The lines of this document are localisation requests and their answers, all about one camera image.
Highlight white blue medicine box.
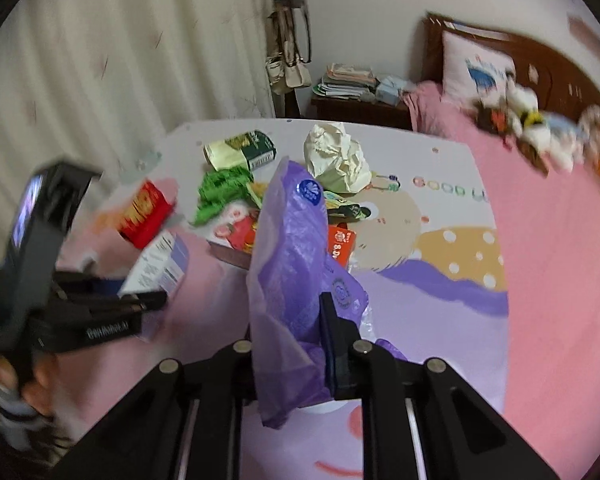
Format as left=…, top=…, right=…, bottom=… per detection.
left=118, top=230, right=189, bottom=341

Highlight red cardboard packet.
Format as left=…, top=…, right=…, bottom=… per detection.
left=118, top=180, right=174, bottom=250

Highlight strawberry bear box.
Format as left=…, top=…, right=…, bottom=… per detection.
left=207, top=200, right=355, bottom=270

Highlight purple plastic bag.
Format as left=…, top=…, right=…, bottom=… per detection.
left=247, top=158, right=370, bottom=429

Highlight green gold box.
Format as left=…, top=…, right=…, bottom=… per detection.
left=204, top=130, right=277, bottom=171

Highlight white paper bag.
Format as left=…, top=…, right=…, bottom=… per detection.
left=303, top=122, right=372, bottom=194

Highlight green cracker snack wrapper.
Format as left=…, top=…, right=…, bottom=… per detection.
left=324, top=190, right=372, bottom=224

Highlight person's left hand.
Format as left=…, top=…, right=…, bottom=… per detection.
left=0, top=353, right=59, bottom=416

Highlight cartoon printed table cloth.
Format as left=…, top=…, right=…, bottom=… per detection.
left=60, top=119, right=508, bottom=479

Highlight cream floral curtain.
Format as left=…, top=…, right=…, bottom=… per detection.
left=0, top=0, right=274, bottom=260

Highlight pink bed sheet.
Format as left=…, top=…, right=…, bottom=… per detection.
left=404, top=81, right=600, bottom=479

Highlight dark wooden nightstand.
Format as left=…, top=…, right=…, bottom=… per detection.
left=310, top=96, right=412, bottom=131

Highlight stack of books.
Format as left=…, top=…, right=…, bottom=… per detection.
left=312, top=63, right=378, bottom=102

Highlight hanging handbags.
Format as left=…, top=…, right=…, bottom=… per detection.
left=265, top=0, right=312, bottom=96

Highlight plush toy pile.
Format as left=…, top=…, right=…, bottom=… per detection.
left=475, top=74, right=585, bottom=177

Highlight light blue tissue box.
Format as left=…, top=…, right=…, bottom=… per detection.
left=375, top=76, right=416, bottom=106

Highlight wooden headboard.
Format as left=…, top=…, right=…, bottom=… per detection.
left=422, top=12, right=600, bottom=120

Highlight white embroidered pillow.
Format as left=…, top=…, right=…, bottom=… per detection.
left=442, top=32, right=516, bottom=110

